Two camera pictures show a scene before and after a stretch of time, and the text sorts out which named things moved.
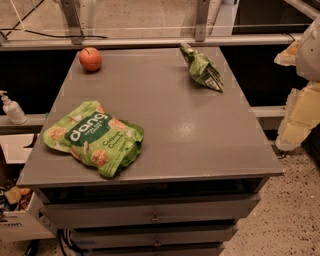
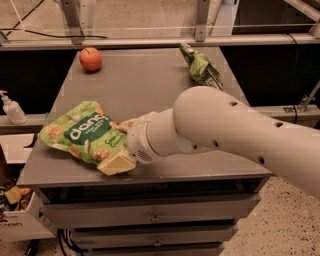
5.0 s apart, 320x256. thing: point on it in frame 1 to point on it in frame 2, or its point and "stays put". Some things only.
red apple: (90, 59) stays put
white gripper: (310, 53) to (137, 140)
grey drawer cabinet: (205, 158) stays put
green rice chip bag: (94, 136) stays put
